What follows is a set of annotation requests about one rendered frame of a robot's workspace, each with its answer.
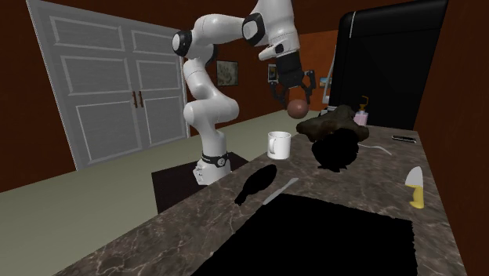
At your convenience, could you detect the white mug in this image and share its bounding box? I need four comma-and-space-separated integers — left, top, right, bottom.
266, 130, 292, 161

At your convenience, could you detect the pink soap dispenser bottle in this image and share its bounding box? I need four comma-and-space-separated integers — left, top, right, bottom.
353, 95, 370, 127

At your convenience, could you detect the black round object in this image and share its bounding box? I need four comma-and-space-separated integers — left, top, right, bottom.
310, 128, 360, 173

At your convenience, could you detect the dark framed wall picture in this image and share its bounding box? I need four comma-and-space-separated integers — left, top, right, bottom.
216, 60, 239, 87

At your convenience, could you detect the black refrigerator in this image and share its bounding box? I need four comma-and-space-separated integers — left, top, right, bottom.
328, 0, 450, 131

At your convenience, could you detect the yellow-handled kitchen knife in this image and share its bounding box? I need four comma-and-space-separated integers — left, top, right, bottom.
404, 165, 426, 210

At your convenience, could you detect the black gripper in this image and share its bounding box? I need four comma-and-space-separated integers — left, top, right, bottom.
268, 49, 317, 111

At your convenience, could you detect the white plastic fork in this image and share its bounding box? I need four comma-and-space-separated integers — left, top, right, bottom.
357, 142, 393, 157

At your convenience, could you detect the grey table knife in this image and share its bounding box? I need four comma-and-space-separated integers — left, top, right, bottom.
262, 176, 300, 205

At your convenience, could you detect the black phone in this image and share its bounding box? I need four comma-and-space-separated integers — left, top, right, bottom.
390, 134, 418, 144

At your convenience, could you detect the dark brown lumpy object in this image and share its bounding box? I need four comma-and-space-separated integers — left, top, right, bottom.
295, 103, 371, 144

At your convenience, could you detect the grey double door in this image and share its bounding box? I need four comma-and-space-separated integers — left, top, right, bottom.
25, 0, 191, 172

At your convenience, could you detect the reddish brown ball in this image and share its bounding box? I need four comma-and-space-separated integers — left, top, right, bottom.
286, 99, 310, 121

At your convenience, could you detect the black bottle-shaped object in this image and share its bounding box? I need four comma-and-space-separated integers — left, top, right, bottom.
234, 163, 278, 207

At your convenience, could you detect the dark robot stand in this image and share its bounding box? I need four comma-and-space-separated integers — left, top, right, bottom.
150, 151, 250, 215

